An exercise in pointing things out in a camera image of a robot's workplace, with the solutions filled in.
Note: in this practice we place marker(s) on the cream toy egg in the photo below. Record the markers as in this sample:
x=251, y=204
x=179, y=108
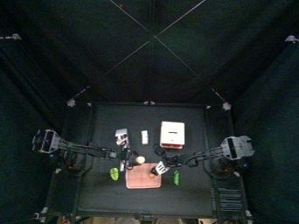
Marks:
x=141, y=159

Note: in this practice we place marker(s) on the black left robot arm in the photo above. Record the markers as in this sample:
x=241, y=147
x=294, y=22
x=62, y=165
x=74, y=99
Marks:
x=78, y=148

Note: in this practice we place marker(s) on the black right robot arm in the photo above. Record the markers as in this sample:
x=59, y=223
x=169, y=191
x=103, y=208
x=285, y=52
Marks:
x=218, y=150

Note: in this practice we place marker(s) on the brown toy eggshell half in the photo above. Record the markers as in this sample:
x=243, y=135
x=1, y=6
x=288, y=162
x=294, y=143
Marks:
x=151, y=175

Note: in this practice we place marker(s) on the pink plastic tray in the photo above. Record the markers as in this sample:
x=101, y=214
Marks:
x=142, y=180

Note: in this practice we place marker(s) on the green toy vegetable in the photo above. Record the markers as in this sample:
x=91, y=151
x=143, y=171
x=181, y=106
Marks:
x=114, y=174
x=177, y=178

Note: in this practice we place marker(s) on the white toy knife block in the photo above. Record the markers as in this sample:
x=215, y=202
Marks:
x=122, y=136

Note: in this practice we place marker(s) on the small white toy block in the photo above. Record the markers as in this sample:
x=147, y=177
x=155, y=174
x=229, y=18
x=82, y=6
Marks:
x=145, y=137

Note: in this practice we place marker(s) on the wooden box with red drawer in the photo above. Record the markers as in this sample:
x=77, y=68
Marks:
x=173, y=134

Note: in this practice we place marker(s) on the grey frame corner bracket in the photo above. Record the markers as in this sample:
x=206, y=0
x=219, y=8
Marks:
x=71, y=102
x=226, y=106

